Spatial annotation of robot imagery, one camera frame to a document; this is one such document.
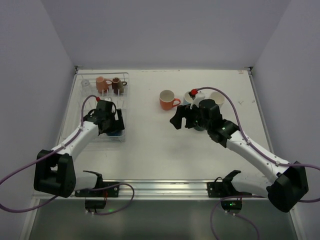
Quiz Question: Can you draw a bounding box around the orange mug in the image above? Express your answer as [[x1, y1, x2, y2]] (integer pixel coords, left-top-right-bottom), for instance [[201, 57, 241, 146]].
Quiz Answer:
[[159, 90, 181, 111]]

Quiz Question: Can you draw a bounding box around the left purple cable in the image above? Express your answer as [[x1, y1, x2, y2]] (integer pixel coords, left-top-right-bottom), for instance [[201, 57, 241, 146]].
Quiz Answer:
[[0, 94, 103, 213]]

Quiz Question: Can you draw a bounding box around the right round controller board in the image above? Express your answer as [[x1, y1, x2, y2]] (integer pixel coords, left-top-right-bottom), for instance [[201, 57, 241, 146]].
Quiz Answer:
[[220, 200, 243, 215]]

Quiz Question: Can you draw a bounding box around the dark blue mug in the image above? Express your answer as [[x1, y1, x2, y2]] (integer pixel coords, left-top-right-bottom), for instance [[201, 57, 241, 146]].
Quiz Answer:
[[106, 130, 124, 137]]

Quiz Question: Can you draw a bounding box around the white mug gold rim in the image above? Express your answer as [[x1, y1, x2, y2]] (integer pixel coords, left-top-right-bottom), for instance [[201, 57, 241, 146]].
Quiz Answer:
[[209, 91, 225, 107]]

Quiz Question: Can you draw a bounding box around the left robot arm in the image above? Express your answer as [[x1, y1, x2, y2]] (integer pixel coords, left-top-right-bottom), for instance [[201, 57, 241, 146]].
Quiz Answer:
[[33, 100, 125, 198]]

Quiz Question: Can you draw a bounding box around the white wire dish rack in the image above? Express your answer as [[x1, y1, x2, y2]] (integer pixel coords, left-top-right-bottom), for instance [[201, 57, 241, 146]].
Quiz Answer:
[[59, 71, 130, 143]]

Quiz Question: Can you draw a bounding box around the purple cable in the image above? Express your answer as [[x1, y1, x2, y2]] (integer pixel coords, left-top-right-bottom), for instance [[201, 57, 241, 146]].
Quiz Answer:
[[0, 94, 103, 213], [189, 86, 320, 240]]

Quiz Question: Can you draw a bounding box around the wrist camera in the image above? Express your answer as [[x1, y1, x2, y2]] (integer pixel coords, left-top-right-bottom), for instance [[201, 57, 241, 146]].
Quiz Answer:
[[102, 97, 113, 102], [188, 88, 206, 109]]

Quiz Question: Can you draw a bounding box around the brown mug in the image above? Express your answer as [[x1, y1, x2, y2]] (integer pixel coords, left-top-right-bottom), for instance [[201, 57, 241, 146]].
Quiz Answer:
[[112, 77, 128, 95]]

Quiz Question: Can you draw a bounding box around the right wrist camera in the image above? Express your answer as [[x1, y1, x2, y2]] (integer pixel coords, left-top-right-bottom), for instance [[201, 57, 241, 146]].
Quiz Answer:
[[188, 88, 206, 109]]

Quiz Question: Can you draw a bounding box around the light blue mug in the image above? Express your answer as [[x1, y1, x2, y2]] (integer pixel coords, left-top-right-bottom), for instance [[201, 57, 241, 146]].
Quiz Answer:
[[182, 92, 193, 106]]

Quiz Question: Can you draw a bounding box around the left black controller box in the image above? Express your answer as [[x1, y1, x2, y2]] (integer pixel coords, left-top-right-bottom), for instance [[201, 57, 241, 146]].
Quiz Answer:
[[84, 200, 106, 213]]

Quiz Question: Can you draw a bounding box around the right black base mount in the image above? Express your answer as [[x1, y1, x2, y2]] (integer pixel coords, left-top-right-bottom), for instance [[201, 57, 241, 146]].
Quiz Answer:
[[206, 177, 252, 198]]

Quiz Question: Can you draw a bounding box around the clear glass cup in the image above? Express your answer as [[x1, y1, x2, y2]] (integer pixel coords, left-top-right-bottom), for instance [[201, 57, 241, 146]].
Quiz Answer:
[[80, 79, 92, 98]]

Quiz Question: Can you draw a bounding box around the dark green mug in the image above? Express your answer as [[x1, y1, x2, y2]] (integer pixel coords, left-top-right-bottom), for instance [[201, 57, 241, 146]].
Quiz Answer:
[[194, 126, 205, 132]]

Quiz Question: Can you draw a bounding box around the aluminium rail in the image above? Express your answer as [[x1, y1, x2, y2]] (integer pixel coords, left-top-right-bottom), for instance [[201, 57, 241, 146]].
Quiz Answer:
[[33, 178, 296, 201]]

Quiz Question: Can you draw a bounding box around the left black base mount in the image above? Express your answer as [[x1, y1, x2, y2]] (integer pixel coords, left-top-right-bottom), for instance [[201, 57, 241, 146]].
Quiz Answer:
[[74, 181, 119, 198]]

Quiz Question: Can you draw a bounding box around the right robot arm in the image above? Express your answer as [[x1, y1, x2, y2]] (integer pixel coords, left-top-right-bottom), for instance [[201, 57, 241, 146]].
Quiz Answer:
[[170, 99, 309, 213]]

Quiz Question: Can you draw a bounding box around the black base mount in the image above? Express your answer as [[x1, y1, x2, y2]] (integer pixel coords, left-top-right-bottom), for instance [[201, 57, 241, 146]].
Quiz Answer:
[[206, 177, 252, 198], [74, 181, 119, 198]]

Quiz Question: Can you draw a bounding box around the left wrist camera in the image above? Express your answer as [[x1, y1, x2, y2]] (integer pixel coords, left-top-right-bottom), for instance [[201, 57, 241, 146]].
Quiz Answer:
[[102, 97, 113, 102]]

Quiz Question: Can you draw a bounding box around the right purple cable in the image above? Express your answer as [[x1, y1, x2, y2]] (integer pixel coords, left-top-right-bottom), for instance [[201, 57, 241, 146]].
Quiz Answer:
[[189, 86, 320, 240]]

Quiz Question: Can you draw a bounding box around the pink mug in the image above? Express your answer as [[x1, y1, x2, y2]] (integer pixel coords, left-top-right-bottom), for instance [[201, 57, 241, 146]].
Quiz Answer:
[[95, 76, 112, 94]]

